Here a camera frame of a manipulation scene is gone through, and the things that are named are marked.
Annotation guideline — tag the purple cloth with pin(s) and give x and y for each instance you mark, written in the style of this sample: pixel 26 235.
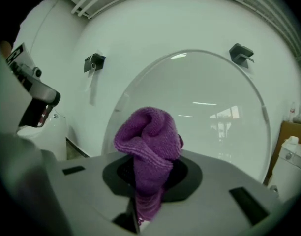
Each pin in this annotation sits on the purple cloth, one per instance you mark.
pixel 150 141

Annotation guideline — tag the brown cardboard box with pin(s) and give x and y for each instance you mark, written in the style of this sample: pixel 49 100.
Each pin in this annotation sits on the brown cardboard box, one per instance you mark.
pixel 285 131

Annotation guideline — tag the black empty paper holder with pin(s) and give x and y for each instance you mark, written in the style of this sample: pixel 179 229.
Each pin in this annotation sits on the black empty paper holder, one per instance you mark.
pixel 240 53

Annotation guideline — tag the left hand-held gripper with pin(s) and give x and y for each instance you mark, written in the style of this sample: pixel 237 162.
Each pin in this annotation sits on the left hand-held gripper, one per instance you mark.
pixel 20 55

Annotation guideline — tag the white smart toilet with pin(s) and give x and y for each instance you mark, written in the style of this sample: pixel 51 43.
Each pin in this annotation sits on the white smart toilet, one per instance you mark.
pixel 293 173

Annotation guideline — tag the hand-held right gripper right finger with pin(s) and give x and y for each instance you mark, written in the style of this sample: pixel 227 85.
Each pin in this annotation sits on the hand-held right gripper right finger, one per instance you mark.
pixel 214 200

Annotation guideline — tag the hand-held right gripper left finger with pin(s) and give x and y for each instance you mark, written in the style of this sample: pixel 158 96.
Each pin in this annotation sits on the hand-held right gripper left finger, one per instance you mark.
pixel 86 195

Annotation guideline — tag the person's left forearm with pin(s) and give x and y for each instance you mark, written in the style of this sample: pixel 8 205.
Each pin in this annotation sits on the person's left forearm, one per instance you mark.
pixel 5 47

